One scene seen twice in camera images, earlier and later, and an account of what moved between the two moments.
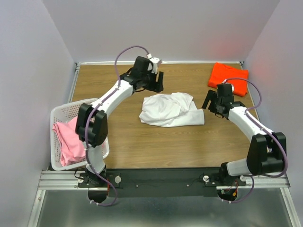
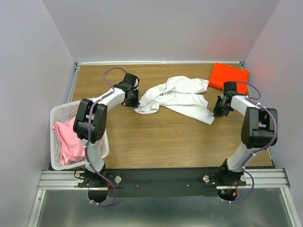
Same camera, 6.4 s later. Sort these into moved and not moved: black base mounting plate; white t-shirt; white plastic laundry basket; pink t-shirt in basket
Moved: white t-shirt
Not moved: white plastic laundry basket; pink t-shirt in basket; black base mounting plate
